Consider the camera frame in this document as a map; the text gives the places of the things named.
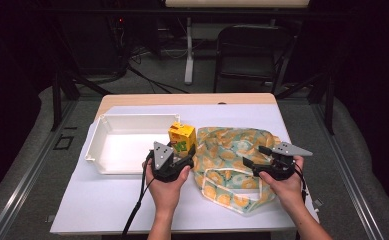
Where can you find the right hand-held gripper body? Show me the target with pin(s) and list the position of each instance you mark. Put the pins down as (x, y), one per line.
(283, 165)

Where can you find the person's left hand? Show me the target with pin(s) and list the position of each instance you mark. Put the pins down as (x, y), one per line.
(167, 195)

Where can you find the aluminium rail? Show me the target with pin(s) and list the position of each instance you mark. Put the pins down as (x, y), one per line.
(25, 180)
(345, 166)

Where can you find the white stand leg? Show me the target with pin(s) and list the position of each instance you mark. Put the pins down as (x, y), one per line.
(189, 56)

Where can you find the white plastic tray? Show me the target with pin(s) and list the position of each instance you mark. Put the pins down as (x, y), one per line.
(122, 150)

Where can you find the floral cloth bag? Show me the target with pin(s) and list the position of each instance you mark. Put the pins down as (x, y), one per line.
(228, 156)

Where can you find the grey tape piece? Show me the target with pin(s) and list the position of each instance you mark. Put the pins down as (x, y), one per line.
(49, 218)
(318, 202)

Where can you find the yellow drink carton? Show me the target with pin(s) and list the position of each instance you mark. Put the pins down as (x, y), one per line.
(182, 136)

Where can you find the black frame post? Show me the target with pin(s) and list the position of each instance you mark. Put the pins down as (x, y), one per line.
(56, 100)
(330, 103)

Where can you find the white table mat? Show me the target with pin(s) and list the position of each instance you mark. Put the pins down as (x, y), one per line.
(98, 200)

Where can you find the person's right hand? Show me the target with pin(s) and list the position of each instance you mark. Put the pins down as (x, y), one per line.
(287, 190)

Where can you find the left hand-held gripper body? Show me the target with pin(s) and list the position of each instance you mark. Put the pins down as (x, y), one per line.
(163, 156)

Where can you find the dark cabinet with red light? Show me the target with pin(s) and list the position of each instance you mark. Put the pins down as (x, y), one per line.
(92, 43)

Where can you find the black folding chair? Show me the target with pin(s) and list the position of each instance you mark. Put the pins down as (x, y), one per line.
(252, 60)

